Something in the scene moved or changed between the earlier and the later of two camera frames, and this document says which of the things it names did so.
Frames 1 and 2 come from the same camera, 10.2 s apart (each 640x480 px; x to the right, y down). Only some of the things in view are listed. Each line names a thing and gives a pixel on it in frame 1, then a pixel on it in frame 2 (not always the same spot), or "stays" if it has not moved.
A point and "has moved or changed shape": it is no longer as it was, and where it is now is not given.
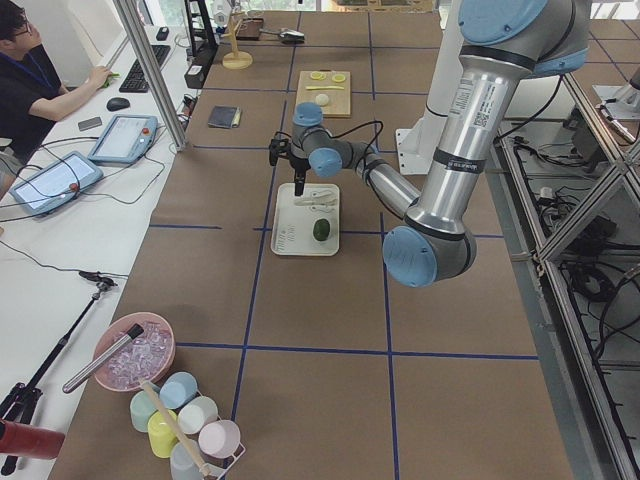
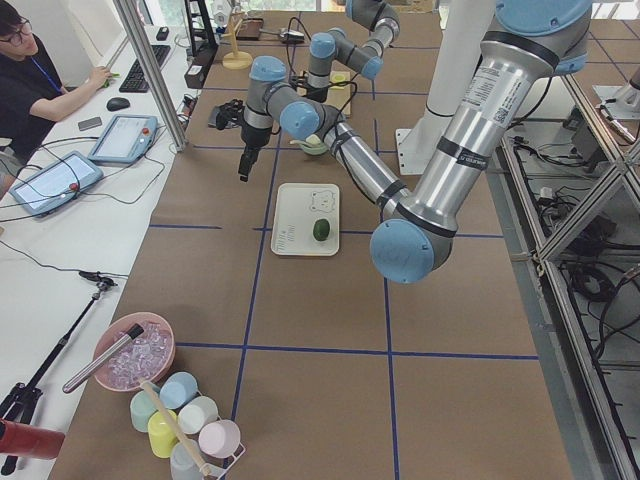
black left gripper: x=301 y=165 to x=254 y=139
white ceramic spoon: x=315 y=202 has moved or changed shape
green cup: x=141 y=408 stays
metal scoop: x=286 y=36 stays
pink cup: x=219 y=438 stays
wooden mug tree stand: x=239 y=60 stays
